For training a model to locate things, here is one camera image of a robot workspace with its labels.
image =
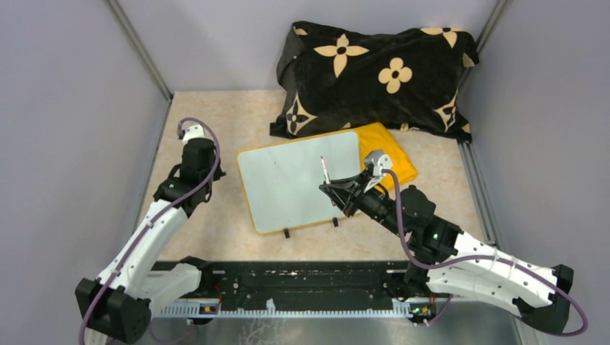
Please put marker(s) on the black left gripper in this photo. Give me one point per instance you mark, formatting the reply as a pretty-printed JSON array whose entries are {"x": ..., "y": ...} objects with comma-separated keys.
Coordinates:
[{"x": 218, "y": 174}]

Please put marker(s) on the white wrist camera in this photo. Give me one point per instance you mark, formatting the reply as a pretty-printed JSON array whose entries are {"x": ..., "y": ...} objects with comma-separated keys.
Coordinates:
[
  {"x": 192, "y": 132},
  {"x": 380, "y": 161}
]

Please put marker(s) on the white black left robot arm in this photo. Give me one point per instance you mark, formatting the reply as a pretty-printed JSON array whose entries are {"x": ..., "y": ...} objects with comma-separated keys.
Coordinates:
[{"x": 122, "y": 300}]

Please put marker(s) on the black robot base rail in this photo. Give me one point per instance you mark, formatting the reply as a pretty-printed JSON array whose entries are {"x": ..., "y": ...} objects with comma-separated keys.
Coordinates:
[{"x": 316, "y": 287}]

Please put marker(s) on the black floral pillow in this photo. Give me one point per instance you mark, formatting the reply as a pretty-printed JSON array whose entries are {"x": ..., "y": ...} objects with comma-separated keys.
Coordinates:
[{"x": 339, "y": 79}]

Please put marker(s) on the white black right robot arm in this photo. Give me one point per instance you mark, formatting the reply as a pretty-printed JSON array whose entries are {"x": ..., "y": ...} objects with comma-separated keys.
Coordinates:
[{"x": 449, "y": 260}]

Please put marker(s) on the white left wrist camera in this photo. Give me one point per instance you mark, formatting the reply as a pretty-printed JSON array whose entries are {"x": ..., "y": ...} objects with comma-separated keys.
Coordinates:
[{"x": 192, "y": 132}]

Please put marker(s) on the red capped white marker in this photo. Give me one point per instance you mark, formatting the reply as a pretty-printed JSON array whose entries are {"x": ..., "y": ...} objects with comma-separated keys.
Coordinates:
[{"x": 325, "y": 171}]

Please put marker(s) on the yellow framed whiteboard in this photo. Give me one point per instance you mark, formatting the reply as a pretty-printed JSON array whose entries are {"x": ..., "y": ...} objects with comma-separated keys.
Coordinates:
[{"x": 281, "y": 181}]

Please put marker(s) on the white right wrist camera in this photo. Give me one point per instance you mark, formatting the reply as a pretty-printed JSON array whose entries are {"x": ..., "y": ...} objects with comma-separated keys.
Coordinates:
[{"x": 380, "y": 161}]

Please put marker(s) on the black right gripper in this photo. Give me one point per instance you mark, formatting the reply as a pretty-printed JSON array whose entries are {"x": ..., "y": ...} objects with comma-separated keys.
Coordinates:
[{"x": 345, "y": 198}]

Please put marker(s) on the yellow zippered fabric pouch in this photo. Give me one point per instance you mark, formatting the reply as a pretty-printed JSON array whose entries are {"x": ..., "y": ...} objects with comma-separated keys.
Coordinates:
[{"x": 376, "y": 137}]

